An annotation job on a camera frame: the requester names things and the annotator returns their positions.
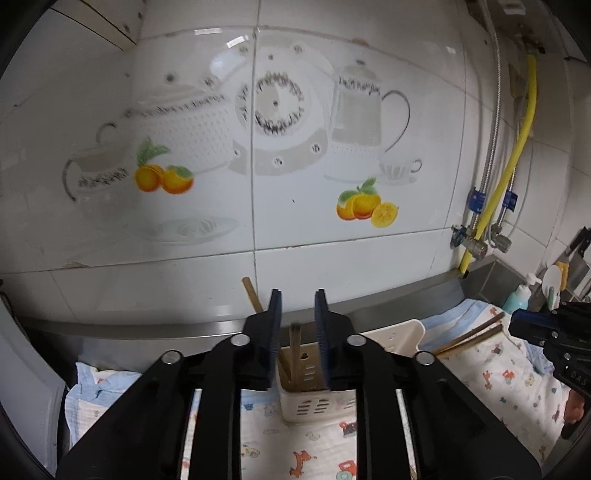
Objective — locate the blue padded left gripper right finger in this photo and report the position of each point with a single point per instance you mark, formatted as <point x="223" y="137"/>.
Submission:
<point x="323" y="326"/>

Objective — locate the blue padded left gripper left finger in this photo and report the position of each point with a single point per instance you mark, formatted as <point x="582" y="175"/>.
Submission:
<point x="272" y="321"/>

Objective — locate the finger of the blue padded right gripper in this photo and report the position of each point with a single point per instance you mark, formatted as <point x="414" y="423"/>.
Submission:
<point x="534" y="327"/>

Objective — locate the brown wooden chopstick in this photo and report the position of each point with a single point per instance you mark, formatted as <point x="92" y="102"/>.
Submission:
<point x="470" y="343"/>
<point x="251" y="293"/>
<point x="284" y="368"/>
<point x="295" y="356"/>
<point x="485" y="327"/>

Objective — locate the person right hand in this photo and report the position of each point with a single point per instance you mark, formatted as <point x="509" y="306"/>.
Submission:
<point x="574" y="409"/>

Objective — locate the teal soap pump bottle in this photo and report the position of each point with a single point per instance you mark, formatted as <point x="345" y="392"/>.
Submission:
<point x="520" y="297"/>

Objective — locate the white spatula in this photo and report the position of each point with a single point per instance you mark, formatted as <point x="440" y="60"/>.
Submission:
<point x="551" y="286"/>

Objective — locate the beige plastic utensil holder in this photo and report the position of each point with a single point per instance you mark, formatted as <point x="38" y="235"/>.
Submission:
<point x="315" y="402"/>

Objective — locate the cartoon print white cloth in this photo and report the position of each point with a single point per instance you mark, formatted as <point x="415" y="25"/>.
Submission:
<point x="414" y="417"/>

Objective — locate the steel water valve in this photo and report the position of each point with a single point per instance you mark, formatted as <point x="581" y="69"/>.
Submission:
<point x="498" y="240"/>

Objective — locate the white microwave oven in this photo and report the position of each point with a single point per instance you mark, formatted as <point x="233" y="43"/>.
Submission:
<point x="31" y="394"/>

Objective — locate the kitchen knife black handle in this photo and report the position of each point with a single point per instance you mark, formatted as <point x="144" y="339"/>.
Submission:
<point x="572" y="264"/>

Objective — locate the red handled water valve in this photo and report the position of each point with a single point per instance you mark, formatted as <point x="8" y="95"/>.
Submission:
<point x="466" y="237"/>

